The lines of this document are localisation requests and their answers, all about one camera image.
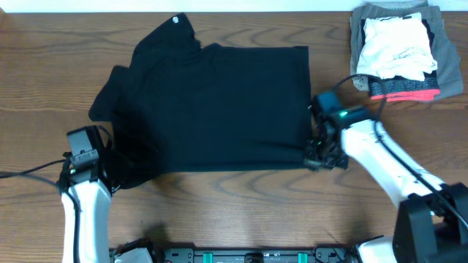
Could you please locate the black t-shirt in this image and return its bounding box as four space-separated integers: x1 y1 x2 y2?
88 13 312 188

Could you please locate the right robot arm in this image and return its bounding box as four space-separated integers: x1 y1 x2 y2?
304 106 467 262

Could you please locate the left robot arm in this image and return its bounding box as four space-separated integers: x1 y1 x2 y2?
57 150 153 262

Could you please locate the black garment with red hem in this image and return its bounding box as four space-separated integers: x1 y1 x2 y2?
362 19 440 101

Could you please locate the white folded garment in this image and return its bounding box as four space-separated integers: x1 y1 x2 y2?
356 12 438 81

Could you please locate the grey folded garment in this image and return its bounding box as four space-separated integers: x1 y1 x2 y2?
350 1 464 101

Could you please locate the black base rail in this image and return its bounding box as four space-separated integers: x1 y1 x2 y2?
109 237 366 263

